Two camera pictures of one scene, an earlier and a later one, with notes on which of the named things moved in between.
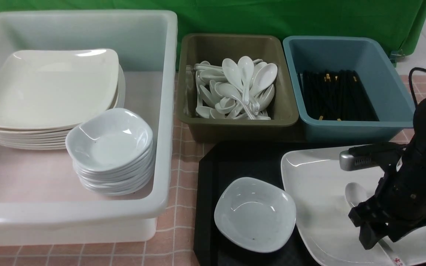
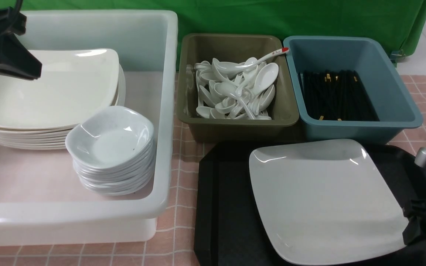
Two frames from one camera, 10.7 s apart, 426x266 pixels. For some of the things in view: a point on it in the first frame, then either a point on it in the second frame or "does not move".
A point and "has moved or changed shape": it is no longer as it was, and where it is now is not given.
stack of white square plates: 33,99 does not move
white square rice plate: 322,194 has moved or changed shape
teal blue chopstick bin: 344,91 does not move
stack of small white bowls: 113,153 does not move
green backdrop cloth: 401,21 does not move
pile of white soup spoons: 242,89 does not move
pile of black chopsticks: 336,95 does not move
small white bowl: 255,214 to 119,137
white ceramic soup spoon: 356,194 to 236,67
